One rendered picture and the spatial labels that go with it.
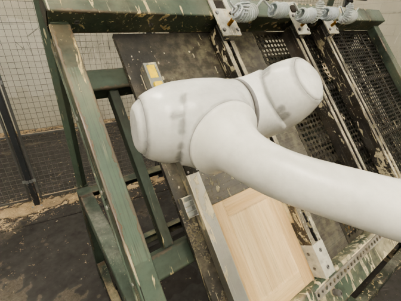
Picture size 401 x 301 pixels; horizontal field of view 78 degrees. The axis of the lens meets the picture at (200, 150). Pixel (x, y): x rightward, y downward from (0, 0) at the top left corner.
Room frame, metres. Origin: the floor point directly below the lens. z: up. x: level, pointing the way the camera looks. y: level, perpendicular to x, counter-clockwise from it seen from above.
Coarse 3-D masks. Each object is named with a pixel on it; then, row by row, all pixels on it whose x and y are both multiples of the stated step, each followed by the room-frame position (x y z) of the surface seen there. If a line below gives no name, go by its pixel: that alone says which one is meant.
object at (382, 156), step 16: (352, 0) 1.55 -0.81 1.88; (320, 32) 1.60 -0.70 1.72; (336, 32) 1.58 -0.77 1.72; (320, 48) 1.59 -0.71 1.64; (336, 48) 1.55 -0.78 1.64; (336, 64) 1.50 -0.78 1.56; (336, 80) 1.48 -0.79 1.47; (352, 80) 1.45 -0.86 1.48; (352, 96) 1.39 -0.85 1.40; (352, 112) 1.37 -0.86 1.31; (368, 112) 1.34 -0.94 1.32; (368, 128) 1.28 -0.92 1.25; (368, 144) 1.27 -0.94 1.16; (384, 144) 1.24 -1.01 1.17; (384, 160) 1.19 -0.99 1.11; (400, 176) 1.14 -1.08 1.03
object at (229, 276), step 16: (144, 64) 0.91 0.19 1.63; (144, 80) 0.91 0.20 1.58; (160, 80) 0.90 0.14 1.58; (192, 176) 0.70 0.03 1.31; (192, 192) 0.66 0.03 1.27; (208, 208) 0.65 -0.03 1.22; (208, 224) 0.61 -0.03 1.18; (208, 240) 0.59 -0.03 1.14; (224, 240) 0.60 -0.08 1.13; (224, 256) 0.56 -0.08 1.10; (224, 272) 0.53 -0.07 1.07; (224, 288) 0.52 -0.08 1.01; (240, 288) 0.51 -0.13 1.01
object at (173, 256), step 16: (352, 48) 1.91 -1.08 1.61; (96, 80) 0.87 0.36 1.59; (112, 80) 0.90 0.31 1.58; (96, 96) 0.88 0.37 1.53; (112, 96) 0.87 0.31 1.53; (128, 128) 0.81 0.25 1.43; (352, 128) 1.44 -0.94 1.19; (128, 144) 0.78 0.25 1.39; (336, 160) 1.20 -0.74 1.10; (144, 176) 0.72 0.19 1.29; (144, 192) 0.69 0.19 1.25; (160, 208) 0.67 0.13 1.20; (160, 224) 0.63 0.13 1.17; (160, 240) 0.61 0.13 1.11; (176, 240) 0.64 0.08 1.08; (160, 256) 0.55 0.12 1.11; (176, 256) 0.57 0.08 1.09; (192, 256) 0.58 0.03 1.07; (160, 272) 0.52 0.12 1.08
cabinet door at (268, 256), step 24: (240, 192) 0.75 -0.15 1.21; (216, 216) 0.66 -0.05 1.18; (240, 216) 0.69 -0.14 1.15; (264, 216) 0.73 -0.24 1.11; (240, 240) 0.63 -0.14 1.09; (264, 240) 0.67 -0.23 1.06; (288, 240) 0.70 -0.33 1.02; (240, 264) 0.58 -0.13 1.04; (264, 264) 0.61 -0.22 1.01; (288, 264) 0.64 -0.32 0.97; (264, 288) 0.55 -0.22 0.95; (288, 288) 0.58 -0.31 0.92
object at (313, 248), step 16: (208, 0) 1.18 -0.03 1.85; (224, 0) 1.23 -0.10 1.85; (240, 0) 1.08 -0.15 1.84; (224, 16) 1.17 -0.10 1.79; (224, 32) 1.10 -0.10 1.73; (240, 32) 1.15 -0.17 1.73; (224, 48) 1.12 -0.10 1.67; (224, 64) 1.11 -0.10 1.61; (240, 64) 1.09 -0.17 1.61; (288, 208) 0.77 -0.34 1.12; (304, 224) 0.72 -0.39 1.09; (304, 240) 0.70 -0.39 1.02; (320, 240) 0.70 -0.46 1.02; (320, 256) 0.66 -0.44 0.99; (320, 272) 0.63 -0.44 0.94
